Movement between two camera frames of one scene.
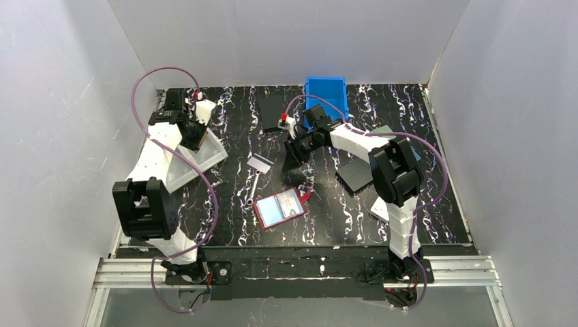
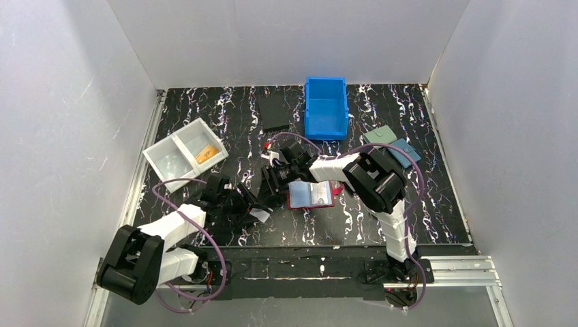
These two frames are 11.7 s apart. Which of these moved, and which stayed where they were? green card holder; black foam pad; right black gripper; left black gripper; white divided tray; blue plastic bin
Moved: right black gripper; left black gripper
Stayed: green card holder; blue plastic bin; black foam pad; white divided tray
